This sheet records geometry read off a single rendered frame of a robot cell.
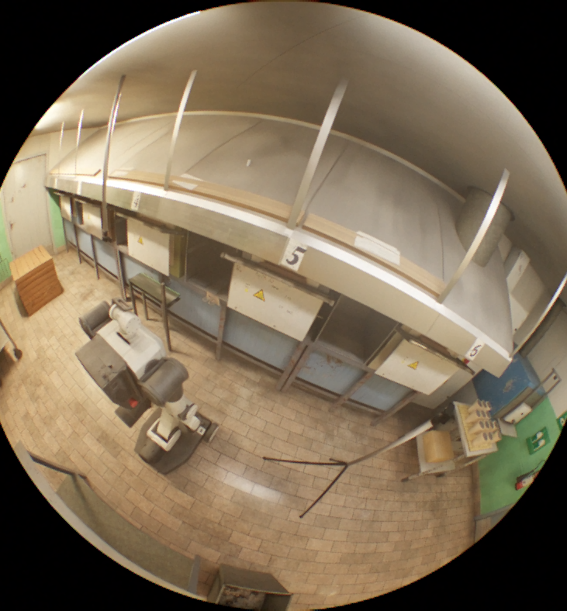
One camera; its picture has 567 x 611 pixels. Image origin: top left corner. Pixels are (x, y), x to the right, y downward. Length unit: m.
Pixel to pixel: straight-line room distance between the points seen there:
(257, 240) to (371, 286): 0.59
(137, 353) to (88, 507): 1.54
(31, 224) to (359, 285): 5.21
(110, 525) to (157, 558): 0.39
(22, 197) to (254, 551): 5.70
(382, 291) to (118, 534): 2.31
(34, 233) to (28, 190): 0.88
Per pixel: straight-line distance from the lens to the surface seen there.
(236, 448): 2.00
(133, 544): 1.91
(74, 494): 2.07
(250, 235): 1.06
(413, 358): 1.60
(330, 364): 1.89
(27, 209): 5.04
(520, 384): 2.89
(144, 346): 0.77
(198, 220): 1.22
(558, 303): 3.45
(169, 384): 0.68
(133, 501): 2.07
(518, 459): 3.77
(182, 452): 1.82
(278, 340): 1.82
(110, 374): 0.74
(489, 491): 3.94
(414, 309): 1.13
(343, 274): 1.00
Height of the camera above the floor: 1.95
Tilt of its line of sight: 36 degrees down
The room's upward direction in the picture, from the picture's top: 21 degrees clockwise
